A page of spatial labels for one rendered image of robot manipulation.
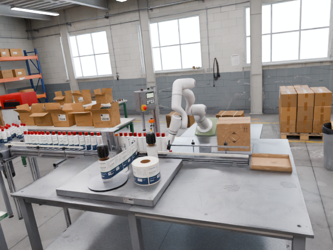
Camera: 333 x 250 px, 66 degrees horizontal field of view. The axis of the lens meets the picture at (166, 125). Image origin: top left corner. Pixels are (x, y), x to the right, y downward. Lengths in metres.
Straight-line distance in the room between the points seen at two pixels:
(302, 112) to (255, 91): 2.42
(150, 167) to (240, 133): 0.97
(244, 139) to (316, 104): 3.09
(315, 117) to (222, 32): 3.56
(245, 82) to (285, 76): 1.02
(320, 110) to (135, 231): 4.29
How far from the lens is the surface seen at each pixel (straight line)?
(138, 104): 2.39
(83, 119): 4.45
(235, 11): 7.63
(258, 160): 2.33
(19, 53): 10.08
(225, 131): 2.43
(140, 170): 1.85
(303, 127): 5.45
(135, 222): 1.82
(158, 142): 2.39
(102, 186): 1.98
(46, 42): 10.96
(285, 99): 5.31
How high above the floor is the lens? 1.75
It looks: 15 degrees down
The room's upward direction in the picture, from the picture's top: 6 degrees counter-clockwise
